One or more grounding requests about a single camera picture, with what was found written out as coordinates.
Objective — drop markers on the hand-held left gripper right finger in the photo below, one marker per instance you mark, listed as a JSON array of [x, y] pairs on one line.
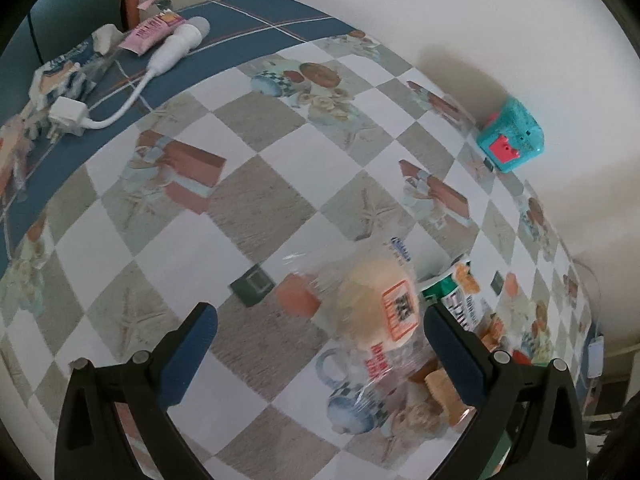
[[457, 355]]

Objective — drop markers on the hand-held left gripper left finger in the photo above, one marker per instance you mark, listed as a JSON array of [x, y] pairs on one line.
[[192, 350]]

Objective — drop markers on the clear bag with bun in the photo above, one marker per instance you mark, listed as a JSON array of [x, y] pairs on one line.
[[370, 300]]

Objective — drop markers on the orange snack packet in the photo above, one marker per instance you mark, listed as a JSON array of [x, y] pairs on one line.
[[442, 392]]

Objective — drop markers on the green snack packet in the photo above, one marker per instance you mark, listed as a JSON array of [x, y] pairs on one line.
[[457, 292]]

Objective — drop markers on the checkered printed tablecloth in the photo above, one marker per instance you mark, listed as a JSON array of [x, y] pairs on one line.
[[280, 185]]

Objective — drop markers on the teal toy box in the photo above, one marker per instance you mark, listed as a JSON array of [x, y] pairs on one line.
[[515, 125]]

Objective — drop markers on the crumpled blue white packet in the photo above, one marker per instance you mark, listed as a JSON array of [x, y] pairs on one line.
[[65, 67]]

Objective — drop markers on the pink tube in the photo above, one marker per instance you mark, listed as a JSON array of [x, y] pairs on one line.
[[150, 32]]

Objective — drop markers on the small pink wrapper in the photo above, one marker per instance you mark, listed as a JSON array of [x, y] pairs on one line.
[[162, 4]]

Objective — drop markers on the dark teal cabinet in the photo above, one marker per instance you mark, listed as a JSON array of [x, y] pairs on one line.
[[65, 15]]

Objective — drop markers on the white wall charger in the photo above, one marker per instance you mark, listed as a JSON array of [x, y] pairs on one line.
[[595, 357]]

